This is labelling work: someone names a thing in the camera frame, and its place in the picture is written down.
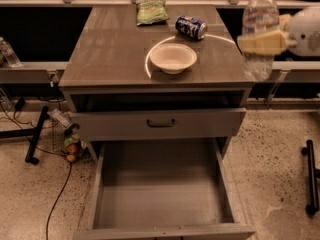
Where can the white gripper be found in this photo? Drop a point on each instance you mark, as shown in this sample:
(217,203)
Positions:
(305,32)

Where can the clear plastic water bottle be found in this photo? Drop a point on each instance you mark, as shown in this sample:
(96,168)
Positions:
(259,16)

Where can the grey drawer cabinet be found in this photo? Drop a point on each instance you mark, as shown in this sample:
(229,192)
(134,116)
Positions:
(110,68)

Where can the open grey lower drawer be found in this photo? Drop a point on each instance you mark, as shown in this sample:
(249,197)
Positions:
(163,190)

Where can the small water bottle on ledge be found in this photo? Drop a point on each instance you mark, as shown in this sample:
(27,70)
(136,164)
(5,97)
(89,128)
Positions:
(9,54)

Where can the blue soda can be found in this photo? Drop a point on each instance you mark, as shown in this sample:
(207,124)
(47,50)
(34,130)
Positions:
(191,27)

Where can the white paper bowl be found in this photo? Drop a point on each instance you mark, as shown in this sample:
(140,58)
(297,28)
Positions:
(173,58)

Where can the green chip bag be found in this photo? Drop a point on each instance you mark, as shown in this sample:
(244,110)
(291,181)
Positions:
(151,11)

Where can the black stand foot right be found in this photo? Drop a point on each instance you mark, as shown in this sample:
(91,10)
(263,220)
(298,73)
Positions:
(313,175)

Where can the black stand foot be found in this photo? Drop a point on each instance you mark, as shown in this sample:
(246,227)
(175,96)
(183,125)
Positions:
(313,175)
(33,135)

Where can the black stand foot left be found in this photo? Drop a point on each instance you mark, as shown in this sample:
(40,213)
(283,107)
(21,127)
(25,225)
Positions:
(33,135)

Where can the grey upper drawer with handle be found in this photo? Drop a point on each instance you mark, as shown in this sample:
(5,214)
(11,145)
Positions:
(161,124)

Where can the wire basket with snacks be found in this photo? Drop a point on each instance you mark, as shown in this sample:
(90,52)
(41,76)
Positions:
(65,136)

